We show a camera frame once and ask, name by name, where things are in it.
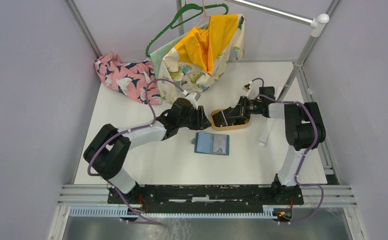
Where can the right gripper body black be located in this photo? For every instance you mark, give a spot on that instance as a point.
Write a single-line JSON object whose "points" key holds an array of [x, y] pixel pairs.
{"points": [[250, 107]]}

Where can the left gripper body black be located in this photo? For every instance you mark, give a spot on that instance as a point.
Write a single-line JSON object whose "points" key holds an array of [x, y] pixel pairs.
{"points": [[195, 119]]}

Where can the teal card holder wallet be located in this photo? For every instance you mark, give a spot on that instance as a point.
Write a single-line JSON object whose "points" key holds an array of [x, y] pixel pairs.
{"points": [[203, 144]]}

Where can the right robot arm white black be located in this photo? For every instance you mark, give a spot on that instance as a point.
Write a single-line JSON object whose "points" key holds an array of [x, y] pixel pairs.
{"points": [[304, 127]]}

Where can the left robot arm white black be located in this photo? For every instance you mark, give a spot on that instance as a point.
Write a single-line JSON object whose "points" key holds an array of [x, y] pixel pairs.
{"points": [[107, 151]]}

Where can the oval wooden tray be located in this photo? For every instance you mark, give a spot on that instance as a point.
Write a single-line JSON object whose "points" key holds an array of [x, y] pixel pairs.
{"points": [[230, 127]]}

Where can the dinosaur print yellow jacket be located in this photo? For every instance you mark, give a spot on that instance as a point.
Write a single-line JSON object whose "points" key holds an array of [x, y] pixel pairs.
{"points": [[200, 58]]}

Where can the mint green cloth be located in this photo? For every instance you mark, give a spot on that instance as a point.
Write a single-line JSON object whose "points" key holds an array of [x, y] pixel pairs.
{"points": [[157, 56]]}

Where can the pink patterned cloth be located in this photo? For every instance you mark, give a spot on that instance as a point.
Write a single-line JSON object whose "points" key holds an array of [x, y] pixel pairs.
{"points": [[130, 79]]}

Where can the green clothes hanger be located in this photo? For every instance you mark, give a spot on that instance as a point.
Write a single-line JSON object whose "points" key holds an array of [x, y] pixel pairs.
{"points": [[179, 21]]}

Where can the silver clothes rack pole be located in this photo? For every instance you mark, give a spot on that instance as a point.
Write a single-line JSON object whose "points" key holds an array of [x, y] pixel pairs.
{"points": [[317, 24]]}

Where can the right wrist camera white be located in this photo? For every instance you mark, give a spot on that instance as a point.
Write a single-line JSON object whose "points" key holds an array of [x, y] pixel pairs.
{"points": [[247, 89]]}

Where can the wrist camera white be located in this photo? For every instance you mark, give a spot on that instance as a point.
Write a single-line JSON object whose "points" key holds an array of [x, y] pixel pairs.
{"points": [[193, 98], [247, 89]]}

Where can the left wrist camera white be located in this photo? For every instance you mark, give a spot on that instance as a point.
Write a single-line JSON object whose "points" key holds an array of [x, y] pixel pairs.
{"points": [[193, 98]]}

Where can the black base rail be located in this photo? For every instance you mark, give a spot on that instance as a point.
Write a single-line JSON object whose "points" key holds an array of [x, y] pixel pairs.
{"points": [[212, 199]]}

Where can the white slotted cable duct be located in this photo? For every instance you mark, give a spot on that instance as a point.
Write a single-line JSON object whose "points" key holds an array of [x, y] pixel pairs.
{"points": [[123, 212]]}

